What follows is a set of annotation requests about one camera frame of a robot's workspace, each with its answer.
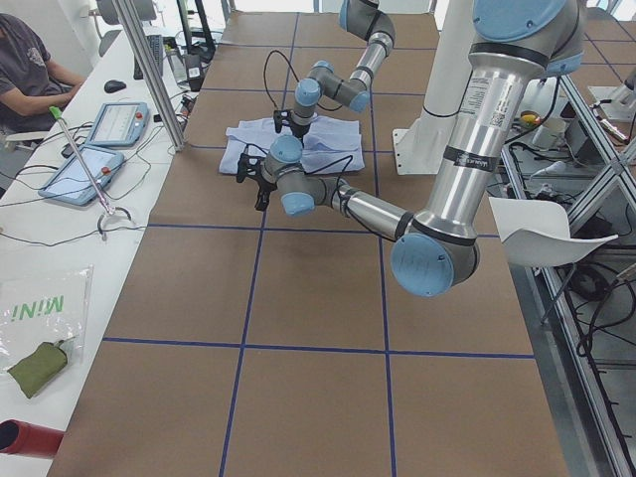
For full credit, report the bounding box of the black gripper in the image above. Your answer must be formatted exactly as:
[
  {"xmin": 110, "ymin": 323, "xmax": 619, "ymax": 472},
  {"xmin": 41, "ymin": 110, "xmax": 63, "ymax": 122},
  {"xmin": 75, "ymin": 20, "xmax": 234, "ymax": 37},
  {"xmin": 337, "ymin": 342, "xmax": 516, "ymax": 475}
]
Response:
[
  {"xmin": 290, "ymin": 121, "xmax": 309, "ymax": 140},
  {"xmin": 254, "ymin": 178, "xmax": 276, "ymax": 211}
]

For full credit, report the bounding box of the light blue striped shirt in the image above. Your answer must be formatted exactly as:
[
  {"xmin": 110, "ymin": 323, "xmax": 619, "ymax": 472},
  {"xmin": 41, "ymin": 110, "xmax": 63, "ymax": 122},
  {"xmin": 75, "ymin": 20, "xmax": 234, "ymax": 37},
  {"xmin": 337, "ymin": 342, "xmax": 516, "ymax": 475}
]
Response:
[{"xmin": 219, "ymin": 114, "xmax": 365, "ymax": 175}]

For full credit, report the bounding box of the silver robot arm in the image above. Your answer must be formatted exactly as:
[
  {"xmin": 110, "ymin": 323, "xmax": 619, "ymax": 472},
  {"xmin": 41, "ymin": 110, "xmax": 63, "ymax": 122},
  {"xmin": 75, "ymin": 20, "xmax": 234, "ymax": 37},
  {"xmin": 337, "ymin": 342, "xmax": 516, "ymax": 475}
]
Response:
[
  {"xmin": 237, "ymin": 1, "xmax": 586, "ymax": 297},
  {"xmin": 286, "ymin": 0, "xmax": 396, "ymax": 139}
]

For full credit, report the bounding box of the teach pendant near shirt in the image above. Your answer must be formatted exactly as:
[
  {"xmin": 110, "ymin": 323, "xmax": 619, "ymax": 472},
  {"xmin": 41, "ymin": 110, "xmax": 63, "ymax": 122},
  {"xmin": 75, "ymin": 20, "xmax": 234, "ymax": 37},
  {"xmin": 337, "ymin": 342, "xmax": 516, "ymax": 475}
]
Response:
[{"xmin": 85, "ymin": 102, "xmax": 149, "ymax": 147}]

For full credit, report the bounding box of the black computer mouse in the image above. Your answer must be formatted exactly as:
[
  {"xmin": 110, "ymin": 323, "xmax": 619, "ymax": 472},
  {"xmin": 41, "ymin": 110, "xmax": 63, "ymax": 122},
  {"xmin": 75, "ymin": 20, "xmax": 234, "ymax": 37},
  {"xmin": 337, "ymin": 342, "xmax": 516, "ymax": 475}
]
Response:
[{"xmin": 103, "ymin": 79, "xmax": 127, "ymax": 93}]

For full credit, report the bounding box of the teach pendant far side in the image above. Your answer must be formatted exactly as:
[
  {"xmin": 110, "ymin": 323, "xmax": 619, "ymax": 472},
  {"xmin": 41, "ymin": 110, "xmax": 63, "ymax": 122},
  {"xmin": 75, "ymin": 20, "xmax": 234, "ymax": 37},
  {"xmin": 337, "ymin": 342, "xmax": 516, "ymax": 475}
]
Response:
[{"xmin": 38, "ymin": 145, "xmax": 124, "ymax": 206}]

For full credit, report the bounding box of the pink reacher grabber stick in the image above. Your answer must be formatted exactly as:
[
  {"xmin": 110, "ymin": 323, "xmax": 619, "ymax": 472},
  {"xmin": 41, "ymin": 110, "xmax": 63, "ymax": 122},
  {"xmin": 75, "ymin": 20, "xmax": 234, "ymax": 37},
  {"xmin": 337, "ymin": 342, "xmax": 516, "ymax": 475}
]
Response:
[{"xmin": 49, "ymin": 106, "xmax": 132, "ymax": 241}]

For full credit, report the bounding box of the clear plastic bag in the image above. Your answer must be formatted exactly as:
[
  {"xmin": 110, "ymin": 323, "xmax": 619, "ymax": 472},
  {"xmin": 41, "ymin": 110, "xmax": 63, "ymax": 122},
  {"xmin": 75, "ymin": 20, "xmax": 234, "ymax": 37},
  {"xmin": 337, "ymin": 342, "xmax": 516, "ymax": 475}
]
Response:
[{"xmin": 1, "ymin": 265, "xmax": 93, "ymax": 381}]

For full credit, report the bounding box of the seated person grey shirt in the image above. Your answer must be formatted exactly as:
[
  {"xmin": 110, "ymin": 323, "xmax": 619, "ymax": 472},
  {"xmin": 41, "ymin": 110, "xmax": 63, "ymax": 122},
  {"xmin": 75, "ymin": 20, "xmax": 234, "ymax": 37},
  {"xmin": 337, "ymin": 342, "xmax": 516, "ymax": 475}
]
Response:
[{"xmin": 1, "ymin": 13, "xmax": 84, "ymax": 133}]

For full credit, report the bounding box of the white plastic chair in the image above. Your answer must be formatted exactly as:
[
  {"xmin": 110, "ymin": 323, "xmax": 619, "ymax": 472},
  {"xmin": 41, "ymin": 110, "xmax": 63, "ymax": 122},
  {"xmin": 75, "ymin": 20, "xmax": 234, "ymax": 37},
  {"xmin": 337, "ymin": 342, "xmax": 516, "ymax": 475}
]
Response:
[{"xmin": 489, "ymin": 197, "xmax": 618, "ymax": 267}]

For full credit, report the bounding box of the green fabric pouch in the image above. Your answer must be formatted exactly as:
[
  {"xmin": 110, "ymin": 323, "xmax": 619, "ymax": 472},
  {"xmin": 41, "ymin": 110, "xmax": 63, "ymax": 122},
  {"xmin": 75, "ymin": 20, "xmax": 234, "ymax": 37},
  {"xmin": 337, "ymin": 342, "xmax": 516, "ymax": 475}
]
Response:
[{"xmin": 8, "ymin": 341, "xmax": 69, "ymax": 398}]

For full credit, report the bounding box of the red cylinder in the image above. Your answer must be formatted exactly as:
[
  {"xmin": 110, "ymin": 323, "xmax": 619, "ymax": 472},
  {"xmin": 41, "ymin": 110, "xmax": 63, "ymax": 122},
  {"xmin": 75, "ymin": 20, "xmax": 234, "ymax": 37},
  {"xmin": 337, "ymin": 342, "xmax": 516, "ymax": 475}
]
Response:
[{"xmin": 1, "ymin": 419, "xmax": 65, "ymax": 459}]

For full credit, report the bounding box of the white camera mast pedestal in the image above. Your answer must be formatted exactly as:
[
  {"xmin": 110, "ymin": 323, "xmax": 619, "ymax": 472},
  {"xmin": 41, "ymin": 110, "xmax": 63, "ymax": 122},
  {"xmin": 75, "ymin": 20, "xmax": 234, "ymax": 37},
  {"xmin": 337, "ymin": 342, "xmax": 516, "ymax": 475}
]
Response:
[{"xmin": 393, "ymin": 0, "xmax": 475, "ymax": 175}]

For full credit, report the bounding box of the aluminium frame post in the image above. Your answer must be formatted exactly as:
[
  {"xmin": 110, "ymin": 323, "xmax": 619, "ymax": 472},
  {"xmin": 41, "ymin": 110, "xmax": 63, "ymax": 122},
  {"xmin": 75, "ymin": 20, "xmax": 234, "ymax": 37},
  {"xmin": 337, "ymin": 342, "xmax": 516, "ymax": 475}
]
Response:
[{"xmin": 113, "ymin": 0, "xmax": 185, "ymax": 152}]

